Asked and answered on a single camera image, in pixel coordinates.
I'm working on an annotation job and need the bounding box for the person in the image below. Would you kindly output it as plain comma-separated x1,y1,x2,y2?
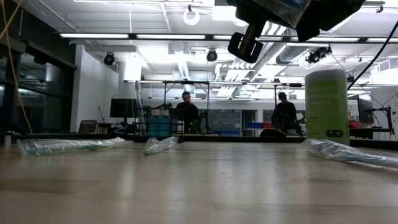
175,91,200,134
271,91,299,135

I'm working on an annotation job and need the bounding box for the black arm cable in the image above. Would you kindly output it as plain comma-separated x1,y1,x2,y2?
346,19,398,92

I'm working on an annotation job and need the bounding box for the yellow extension cable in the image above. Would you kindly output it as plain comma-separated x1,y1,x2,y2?
0,0,34,134

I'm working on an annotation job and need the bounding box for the green disinfecting wipes canister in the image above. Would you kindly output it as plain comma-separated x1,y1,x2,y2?
304,68,351,146

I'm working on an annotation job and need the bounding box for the long ceiling light strip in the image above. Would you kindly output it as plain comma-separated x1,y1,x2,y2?
136,34,207,40
58,32,130,40
289,36,361,43

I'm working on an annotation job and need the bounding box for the dark chair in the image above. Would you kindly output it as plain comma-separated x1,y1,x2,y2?
78,119,98,134

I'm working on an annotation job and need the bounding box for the small grey post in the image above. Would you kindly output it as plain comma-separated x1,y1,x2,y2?
3,130,13,149

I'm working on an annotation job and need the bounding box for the black wire caddy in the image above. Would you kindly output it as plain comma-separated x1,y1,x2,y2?
134,107,185,144

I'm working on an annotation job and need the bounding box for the blue toothbrush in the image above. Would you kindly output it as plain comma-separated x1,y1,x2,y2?
302,138,398,174
251,0,312,29
134,80,146,138

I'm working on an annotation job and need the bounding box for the black computer monitor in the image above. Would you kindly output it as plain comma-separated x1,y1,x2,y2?
109,98,144,119

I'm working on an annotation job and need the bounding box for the white ring lamp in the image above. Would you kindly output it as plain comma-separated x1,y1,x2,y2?
182,7,201,26

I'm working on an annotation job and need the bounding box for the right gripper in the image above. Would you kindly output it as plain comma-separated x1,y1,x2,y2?
228,0,366,65

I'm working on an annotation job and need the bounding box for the black ceiling spotlight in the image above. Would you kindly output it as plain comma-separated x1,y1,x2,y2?
206,49,219,63
103,52,117,67
305,45,333,65

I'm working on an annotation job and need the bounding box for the green toothbrush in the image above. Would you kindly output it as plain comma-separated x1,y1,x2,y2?
16,136,127,158
142,136,180,156

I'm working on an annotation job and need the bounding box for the black monitor on arm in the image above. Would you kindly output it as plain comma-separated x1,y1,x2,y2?
356,97,375,125

